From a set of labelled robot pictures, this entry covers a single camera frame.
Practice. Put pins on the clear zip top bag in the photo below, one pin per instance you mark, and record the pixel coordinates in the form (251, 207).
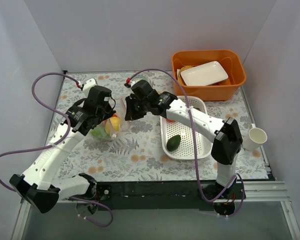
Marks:
(125, 125)

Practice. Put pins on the white perforated plastic basket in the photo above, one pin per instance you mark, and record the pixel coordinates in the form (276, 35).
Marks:
(185, 150)

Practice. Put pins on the aluminium frame rail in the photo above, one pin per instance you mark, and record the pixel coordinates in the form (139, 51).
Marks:
(265, 214)

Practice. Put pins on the white rectangular plate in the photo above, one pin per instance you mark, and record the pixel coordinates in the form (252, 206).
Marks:
(211, 73)

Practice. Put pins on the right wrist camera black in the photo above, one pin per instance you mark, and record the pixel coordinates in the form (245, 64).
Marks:
(144, 91)

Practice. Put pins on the white mug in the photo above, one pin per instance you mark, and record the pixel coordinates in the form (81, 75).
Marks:
(255, 138)

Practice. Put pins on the green avocado toy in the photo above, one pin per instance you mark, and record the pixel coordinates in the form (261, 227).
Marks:
(173, 143)

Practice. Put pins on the small patterned bowl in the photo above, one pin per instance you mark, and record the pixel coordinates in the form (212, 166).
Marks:
(140, 76)

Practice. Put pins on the yellow lemon toy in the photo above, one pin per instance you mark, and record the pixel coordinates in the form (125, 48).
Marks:
(113, 123)

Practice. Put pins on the orange plastic tub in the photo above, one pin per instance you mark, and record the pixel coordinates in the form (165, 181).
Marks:
(221, 91)

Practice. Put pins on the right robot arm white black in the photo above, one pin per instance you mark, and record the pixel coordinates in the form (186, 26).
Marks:
(224, 135)

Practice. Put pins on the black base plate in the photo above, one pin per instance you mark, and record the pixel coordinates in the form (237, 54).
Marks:
(152, 195)

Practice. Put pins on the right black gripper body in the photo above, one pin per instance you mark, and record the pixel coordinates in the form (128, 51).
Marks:
(131, 108)

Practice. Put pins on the green grapes toy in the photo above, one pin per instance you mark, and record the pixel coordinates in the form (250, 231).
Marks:
(100, 132)

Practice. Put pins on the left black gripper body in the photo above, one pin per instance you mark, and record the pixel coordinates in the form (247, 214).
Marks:
(106, 115)

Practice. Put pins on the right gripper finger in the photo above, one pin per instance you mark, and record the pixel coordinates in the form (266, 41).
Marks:
(131, 102)
(139, 113)

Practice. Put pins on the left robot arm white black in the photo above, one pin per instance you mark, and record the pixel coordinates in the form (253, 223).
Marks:
(36, 184)

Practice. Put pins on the woven straw coaster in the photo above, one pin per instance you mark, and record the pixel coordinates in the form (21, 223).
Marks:
(189, 75)

